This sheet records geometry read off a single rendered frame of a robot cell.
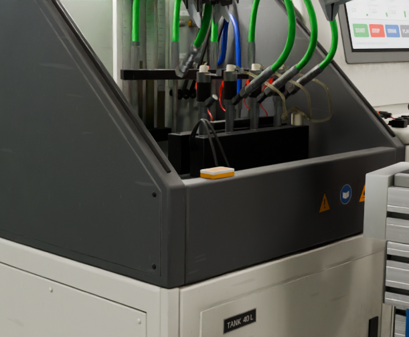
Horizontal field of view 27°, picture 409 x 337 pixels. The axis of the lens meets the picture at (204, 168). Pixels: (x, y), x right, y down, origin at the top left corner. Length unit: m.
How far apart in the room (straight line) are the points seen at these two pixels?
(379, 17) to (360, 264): 0.74
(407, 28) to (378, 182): 1.19
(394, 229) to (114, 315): 0.50
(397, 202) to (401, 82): 1.11
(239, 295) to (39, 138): 0.44
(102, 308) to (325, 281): 0.45
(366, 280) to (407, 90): 0.68
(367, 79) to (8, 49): 0.94
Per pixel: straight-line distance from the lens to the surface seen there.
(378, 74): 2.16
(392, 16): 2.26
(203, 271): 1.35
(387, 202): 1.16
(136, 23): 1.80
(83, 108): 1.39
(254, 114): 1.79
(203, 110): 1.67
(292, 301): 1.55
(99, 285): 1.42
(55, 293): 1.53
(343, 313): 1.70
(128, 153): 1.32
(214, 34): 1.86
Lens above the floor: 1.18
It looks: 9 degrees down
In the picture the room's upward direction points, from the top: 1 degrees clockwise
